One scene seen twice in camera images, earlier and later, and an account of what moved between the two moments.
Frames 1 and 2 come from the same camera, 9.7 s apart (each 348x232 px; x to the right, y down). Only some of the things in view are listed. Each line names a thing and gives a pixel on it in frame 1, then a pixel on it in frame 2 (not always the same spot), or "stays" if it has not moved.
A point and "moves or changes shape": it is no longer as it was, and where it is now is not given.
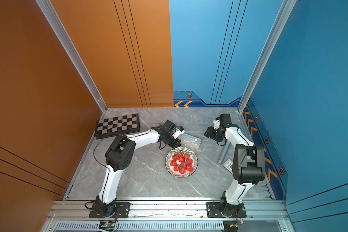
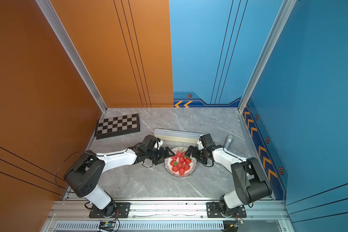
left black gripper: [176, 145] → [163, 156]
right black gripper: [210, 130] → [194, 154]
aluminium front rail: [73, 216] stays
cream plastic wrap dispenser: [190, 140] moves or changes shape
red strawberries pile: [181, 162] stays
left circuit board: [107, 225] stays
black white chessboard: [111, 127] stays
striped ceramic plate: [181, 162] stays
